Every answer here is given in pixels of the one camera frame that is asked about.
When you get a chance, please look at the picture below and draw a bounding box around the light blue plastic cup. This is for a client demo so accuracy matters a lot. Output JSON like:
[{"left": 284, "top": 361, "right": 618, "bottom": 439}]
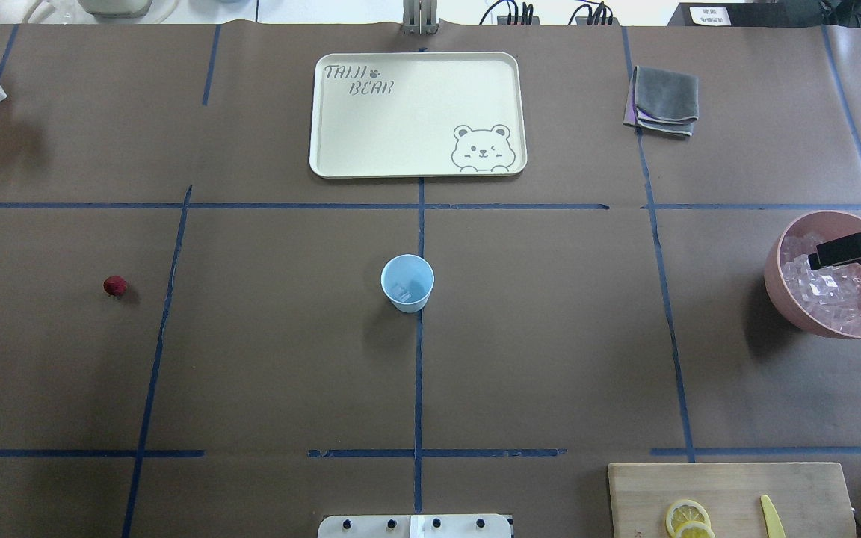
[{"left": 380, "top": 254, "right": 435, "bottom": 314}]

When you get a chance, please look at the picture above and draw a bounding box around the pink bowl of ice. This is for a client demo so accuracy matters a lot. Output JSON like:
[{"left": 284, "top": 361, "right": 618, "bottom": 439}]
[{"left": 763, "top": 211, "right": 861, "bottom": 339}]

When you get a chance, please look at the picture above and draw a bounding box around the grey folded cloth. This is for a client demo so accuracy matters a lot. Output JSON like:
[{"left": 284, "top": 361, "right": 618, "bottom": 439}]
[{"left": 623, "top": 65, "right": 700, "bottom": 137}]

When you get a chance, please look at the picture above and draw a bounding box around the wooden cutting board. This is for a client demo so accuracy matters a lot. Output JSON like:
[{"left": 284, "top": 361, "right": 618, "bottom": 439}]
[{"left": 608, "top": 462, "right": 857, "bottom": 537}]

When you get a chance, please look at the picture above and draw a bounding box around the yellow plastic knife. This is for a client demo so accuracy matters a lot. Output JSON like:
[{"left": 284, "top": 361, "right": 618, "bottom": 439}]
[{"left": 759, "top": 494, "right": 786, "bottom": 538}]

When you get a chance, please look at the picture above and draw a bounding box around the lemon slice top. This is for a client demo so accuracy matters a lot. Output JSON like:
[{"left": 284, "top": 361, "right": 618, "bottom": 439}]
[{"left": 665, "top": 498, "right": 712, "bottom": 537}]

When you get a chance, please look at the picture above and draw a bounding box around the lemon slice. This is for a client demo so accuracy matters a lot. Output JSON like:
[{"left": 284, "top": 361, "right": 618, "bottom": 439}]
[
  {"left": 673, "top": 521, "right": 715, "bottom": 538},
  {"left": 665, "top": 498, "right": 712, "bottom": 537}
]

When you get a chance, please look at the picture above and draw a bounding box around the cream bear serving tray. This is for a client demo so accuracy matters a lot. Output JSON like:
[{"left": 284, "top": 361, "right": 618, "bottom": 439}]
[{"left": 309, "top": 52, "right": 528, "bottom": 179}]

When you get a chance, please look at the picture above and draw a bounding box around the red strawberry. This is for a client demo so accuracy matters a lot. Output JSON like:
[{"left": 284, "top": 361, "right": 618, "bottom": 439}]
[{"left": 102, "top": 275, "right": 129, "bottom": 297}]

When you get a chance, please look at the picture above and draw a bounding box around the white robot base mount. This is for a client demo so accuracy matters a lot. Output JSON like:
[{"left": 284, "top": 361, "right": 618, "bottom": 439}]
[{"left": 317, "top": 513, "right": 515, "bottom": 537}]

